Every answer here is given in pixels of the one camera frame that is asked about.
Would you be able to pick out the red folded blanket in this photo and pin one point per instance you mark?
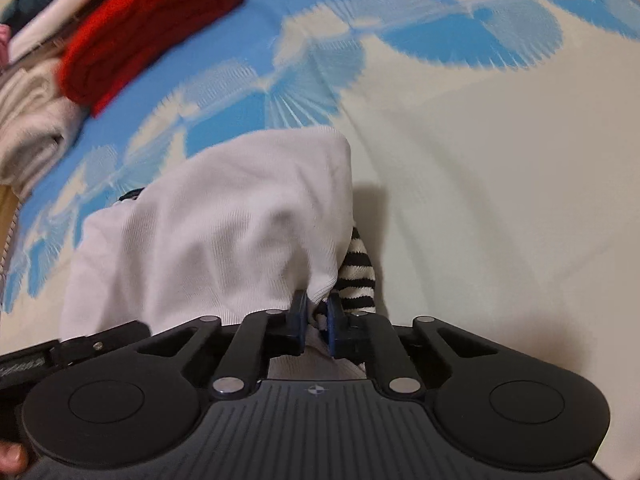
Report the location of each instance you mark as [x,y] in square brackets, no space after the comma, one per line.
[150,25]

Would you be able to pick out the teal shark plush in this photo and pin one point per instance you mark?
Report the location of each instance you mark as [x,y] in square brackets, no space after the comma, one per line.
[35,5]

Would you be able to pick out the wooden bed frame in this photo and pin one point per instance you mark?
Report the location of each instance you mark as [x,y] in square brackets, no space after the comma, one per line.
[6,220]

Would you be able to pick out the person's left hand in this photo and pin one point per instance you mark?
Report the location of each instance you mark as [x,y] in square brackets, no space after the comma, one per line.
[11,460]

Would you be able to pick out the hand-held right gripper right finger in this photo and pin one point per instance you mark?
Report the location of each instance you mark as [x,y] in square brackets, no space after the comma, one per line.
[337,330]

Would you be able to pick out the white folded quilt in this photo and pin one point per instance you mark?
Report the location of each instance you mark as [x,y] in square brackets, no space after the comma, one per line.
[35,130]

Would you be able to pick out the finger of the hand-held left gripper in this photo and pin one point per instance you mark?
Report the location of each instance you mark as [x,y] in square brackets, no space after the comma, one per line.
[105,342]

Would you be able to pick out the blue white printed bed sheet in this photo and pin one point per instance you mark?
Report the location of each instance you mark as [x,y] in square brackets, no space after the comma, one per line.
[475,185]

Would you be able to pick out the black white striped hooded garment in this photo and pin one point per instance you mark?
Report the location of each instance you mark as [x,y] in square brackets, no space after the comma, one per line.
[225,220]

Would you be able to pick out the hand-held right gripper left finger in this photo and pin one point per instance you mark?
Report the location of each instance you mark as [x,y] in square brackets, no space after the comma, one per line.
[298,325]

